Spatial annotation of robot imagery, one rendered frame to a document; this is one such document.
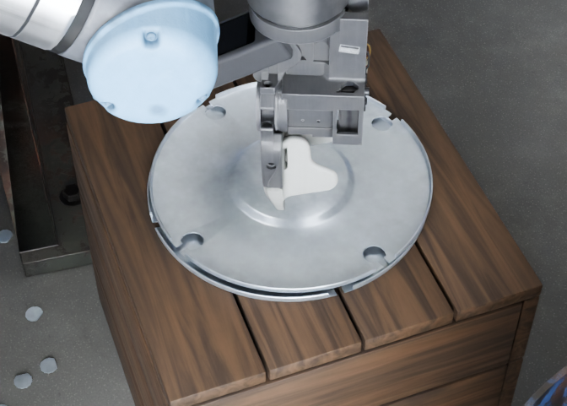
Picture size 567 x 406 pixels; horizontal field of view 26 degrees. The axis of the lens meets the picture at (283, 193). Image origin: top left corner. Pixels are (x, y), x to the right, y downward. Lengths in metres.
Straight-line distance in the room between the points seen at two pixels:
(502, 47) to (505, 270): 0.80
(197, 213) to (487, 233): 0.29
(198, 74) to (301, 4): 0.18
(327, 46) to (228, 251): 0.36
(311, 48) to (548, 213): 0.89
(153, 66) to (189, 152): 0.62
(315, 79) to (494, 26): 1.11
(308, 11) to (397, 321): 0.41
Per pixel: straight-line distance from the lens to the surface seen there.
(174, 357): 1.15
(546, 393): 1.00
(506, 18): 2.03
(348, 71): 0.91
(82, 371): 1.57
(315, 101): 0.91
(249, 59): 0.90
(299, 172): 0.98
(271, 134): 0.92
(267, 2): 0.85
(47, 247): 1.66
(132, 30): 0.67
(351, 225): 1.23
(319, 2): 0.85
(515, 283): 1.21
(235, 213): 1.23
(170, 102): 0.70
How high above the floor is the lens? 1.30
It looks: 49 degrees down
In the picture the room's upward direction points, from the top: straight up
